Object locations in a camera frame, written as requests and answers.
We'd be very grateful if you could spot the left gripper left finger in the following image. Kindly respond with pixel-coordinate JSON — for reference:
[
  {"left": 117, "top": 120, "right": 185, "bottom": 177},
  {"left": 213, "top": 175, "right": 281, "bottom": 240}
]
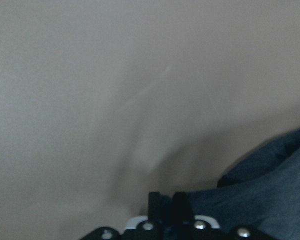
[{"left": 147, "top": 191, "right": 161, "bottom": 222}]

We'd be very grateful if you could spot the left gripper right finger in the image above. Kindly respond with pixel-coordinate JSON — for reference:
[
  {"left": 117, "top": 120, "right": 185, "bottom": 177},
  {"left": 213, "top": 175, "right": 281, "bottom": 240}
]
[{"left": 172, "top": 192, "right": 194, "bottom": 223}]

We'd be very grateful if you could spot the black graphic t-shirt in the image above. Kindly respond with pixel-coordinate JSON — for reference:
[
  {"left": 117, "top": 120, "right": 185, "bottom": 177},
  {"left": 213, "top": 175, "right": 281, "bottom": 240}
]
[{"left": 159, "top": 124, "right": 300, "bottom": 240}]

